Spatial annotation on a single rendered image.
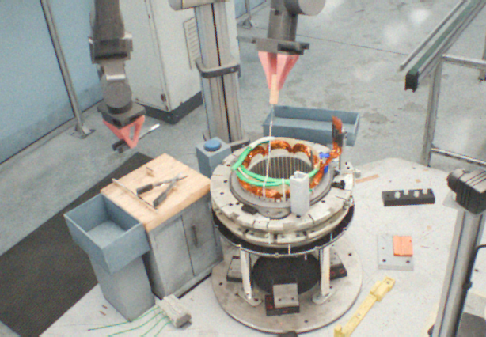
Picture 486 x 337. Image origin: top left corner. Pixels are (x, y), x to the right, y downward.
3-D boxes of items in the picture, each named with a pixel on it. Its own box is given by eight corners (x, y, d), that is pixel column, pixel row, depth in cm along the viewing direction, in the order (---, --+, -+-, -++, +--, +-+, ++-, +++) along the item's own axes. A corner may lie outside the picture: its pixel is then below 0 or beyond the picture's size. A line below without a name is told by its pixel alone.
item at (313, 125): (356, 192, 164) (359, 111, 148) (351, 215, 156) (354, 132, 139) (278, 183, 172) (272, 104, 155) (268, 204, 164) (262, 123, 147)
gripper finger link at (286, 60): (282, 93, 105) (288, 44, 102) (249, 87, 108) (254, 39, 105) (295, 90, 111) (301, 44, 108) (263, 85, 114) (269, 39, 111)
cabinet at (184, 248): (168, 308, 135) (148, 232, 119) (127, 271, 146) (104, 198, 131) (225, 265, 145) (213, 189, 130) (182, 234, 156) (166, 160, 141)
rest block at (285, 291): (273, 293, 130) (272, 279, 127) (296, 292, 130) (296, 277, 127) (275, 308, 126) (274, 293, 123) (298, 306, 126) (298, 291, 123)
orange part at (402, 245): (412, 257, 139) (413, 254, 138) (393, 256, 140) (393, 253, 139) (411, 238, 144) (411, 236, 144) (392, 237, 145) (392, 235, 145)
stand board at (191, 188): (147, 232, 119) (145, 224, 118) (102, 198, 131) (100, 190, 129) (214, 188, 130) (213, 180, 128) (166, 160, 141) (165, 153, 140)
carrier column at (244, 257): (250, 302, 131) (242, 240, 119) (242, 297, 132) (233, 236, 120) (256, 296, 133) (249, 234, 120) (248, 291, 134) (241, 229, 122)
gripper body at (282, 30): (297, 52, 102) (302, 13, 100) (249, 45, 106) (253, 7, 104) (309, 52, 107) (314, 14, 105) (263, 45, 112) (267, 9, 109)
